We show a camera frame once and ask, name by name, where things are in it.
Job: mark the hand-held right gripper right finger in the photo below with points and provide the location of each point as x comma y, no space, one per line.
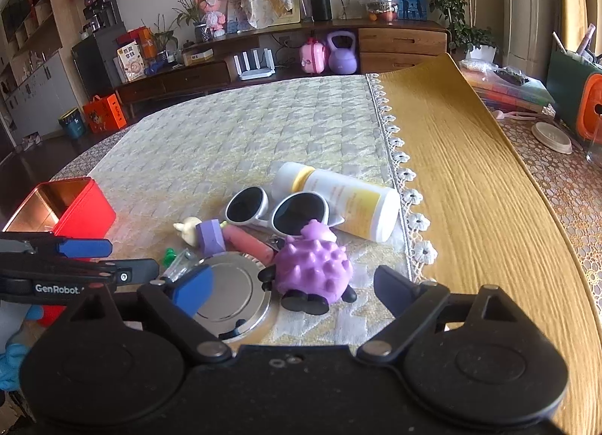
392,289

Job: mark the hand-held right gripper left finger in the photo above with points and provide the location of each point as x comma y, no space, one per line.
193,291

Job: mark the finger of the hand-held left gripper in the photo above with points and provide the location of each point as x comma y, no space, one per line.
84,247
117,272

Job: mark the red tin box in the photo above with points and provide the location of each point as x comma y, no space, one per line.
84,219

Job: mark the clear plastic piece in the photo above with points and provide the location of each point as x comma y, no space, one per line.
184,262

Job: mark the small green toy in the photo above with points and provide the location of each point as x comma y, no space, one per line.
169,257

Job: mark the round metal tin lid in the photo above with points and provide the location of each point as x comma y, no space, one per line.
235,294

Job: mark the small purple block toy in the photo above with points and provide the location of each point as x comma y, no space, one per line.
210,237

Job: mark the small cream figure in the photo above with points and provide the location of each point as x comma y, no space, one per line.
189,228

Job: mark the pink tube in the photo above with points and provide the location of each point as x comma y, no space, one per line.
247,243

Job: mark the purple spiky sheep toy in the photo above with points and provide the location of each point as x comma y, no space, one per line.
315,270

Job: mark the white yellow lotion bottle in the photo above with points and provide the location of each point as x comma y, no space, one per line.
348,202

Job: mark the white round sunglasses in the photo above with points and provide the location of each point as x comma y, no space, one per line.
298,216

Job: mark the person's left hand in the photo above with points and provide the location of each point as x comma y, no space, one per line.
12,362

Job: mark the teal bin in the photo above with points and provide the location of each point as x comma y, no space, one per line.
73,125

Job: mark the yellow table mat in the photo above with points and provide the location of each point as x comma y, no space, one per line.
470,181

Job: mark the orange gift bag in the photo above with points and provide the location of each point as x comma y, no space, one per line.
106,115

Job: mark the quilted cream table cloth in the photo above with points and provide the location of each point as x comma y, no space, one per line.
235,134

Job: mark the black mini fridge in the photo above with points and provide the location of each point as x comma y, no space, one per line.
91,59

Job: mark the white snack bag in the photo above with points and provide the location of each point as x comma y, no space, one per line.
130,61

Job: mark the brown lace tablecloth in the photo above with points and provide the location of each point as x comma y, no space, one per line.
564,190

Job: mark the red orange boxes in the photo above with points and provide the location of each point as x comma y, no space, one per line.
141,40

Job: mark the yellow box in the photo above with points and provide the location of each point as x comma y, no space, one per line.
197,57

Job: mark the small green potted plant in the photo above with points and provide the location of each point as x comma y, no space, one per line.
162,40

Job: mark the stack of books in plastic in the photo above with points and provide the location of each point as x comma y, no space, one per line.
508,94

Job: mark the white router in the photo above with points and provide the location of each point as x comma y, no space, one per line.
254,69

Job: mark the purple kettlebell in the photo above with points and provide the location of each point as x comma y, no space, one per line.
343,59

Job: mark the black coffee machine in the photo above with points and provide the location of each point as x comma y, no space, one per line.
101,12

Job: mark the dark patterned pouch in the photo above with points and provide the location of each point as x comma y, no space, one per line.
510,75

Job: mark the orchid in striped pot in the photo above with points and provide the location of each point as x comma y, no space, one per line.
202,33

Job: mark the pink toy suitcase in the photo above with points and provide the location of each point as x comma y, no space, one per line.
313,56

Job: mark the clear glass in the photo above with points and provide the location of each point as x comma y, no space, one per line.
595,148

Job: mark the wooden cabinet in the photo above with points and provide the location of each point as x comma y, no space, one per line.
399,40

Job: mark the white plant pot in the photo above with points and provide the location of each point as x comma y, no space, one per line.
482,54

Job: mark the pink plush doll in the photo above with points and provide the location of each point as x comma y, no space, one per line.
214,16

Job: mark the green desk organizer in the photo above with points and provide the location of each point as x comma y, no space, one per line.
564,82

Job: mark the orange white container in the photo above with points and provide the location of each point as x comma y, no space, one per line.
588,101

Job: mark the clear bag of fruit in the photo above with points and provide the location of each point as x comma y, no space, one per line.
381,5

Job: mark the blue photo card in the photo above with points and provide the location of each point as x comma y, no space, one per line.
410,0

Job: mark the black speaker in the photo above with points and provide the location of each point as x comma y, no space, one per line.
320,5

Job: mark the white standing air conditioner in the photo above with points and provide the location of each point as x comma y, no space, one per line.
526,16

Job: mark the brushes in organizer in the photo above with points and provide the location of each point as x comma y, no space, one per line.
585,42

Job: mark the wooden wall shelf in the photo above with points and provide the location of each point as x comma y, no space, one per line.
28,16

